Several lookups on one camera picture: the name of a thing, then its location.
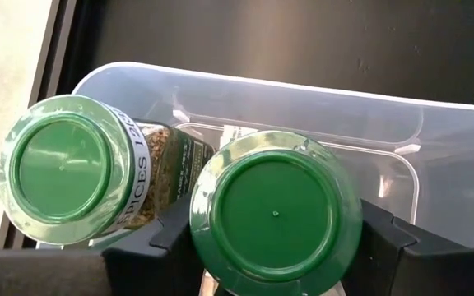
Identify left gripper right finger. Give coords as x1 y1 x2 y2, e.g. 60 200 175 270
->
342 199 474 296

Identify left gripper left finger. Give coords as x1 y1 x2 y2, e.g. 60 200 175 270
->
0 192 205 296

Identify green-lid glass spice jar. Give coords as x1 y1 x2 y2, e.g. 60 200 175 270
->
0 93 217 247
188 130 365 296

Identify clear plastic bin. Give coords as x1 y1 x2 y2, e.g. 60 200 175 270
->
35 60 474 252

